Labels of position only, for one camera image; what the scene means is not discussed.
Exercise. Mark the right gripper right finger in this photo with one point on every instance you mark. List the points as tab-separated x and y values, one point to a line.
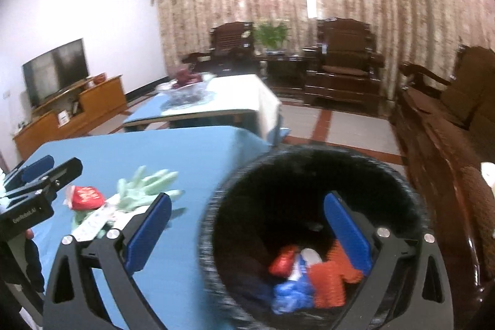
356	234

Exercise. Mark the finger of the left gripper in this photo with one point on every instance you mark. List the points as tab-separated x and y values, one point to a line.
55	179
21	176

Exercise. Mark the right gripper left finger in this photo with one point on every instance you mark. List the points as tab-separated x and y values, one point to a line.
134	244

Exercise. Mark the red white paper cup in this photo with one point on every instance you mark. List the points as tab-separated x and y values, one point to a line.
80	198

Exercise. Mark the light green rubber glove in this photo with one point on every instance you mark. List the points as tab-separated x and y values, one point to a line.
140	190

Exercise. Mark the orange foam fruit net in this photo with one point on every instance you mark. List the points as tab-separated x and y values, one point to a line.
329	288

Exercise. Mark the red plastic bag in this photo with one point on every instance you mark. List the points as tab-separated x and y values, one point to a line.
282	265

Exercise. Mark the blue plastic bag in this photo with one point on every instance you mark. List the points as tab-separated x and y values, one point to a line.
296	293

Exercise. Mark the white tissue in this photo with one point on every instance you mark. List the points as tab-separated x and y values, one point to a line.
107	214

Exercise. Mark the white blue paper cup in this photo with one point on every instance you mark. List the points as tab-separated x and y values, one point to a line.
310	257

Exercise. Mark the black lined trash bin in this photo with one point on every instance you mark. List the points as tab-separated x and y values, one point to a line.
277	200

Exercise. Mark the wooden tv cabinet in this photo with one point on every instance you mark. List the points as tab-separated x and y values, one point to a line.
73	113

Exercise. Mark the flat screen television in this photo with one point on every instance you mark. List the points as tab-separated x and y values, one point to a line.
52	72

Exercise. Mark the red bowl on cabinet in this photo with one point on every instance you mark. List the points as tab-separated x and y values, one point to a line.
98	79

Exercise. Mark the far blue tablecloth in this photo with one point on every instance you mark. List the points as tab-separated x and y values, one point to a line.
158	109

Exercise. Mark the glass fruit bowl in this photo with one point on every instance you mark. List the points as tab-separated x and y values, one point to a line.
188	91

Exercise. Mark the long wooden sofa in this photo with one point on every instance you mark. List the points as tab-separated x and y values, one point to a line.
446	127

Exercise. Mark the red fruit in bowl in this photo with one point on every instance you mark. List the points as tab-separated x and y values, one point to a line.
185	77

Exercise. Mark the white items on sofa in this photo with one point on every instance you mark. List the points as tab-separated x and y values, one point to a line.
488	174

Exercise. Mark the right dark wooden armchair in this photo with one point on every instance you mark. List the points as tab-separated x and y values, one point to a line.
344	65

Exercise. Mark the dark wooden armchair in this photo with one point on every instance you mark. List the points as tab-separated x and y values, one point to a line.
344	65
231	52

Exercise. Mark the dark wooden side table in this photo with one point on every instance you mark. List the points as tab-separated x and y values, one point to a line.
283	72

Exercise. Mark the white cloth on table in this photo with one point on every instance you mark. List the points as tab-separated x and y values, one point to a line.
239	94

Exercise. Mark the left dark wooden armchair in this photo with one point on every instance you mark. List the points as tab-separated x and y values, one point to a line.
231	52

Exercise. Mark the green potted plant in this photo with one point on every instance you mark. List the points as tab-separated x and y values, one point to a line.
270	35

